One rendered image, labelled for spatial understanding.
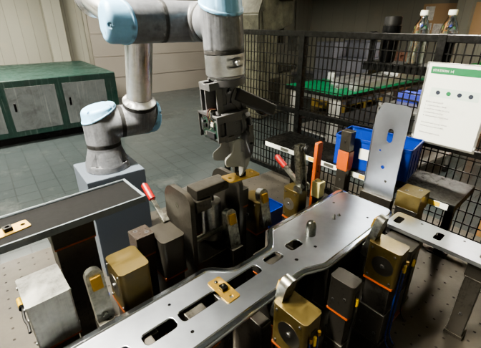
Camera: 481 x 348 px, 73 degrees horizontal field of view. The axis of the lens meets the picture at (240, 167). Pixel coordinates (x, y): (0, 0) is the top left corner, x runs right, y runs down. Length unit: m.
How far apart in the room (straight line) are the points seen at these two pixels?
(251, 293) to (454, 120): 1.00
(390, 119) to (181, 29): 0.80
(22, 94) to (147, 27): 4.81
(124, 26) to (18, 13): 7.07
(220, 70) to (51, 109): 4.96
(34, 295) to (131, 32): 0.53
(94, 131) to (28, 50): 6.55
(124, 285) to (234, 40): 0.57
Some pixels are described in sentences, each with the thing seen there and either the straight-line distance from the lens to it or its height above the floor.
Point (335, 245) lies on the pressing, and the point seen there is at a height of 1.00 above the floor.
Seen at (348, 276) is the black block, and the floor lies 0.99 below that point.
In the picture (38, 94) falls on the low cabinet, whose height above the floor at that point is 0.66.
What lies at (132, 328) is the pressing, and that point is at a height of 1.00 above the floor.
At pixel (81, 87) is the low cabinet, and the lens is 5.51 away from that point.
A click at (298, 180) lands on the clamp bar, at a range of 1.13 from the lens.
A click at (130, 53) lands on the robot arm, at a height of 1.50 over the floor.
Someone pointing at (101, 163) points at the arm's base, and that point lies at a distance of 1.22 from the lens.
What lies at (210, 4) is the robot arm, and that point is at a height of 1.62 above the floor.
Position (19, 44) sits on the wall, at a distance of 7.69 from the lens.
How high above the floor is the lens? 1.59
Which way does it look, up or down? 24 degrees down
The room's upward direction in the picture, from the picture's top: straight up
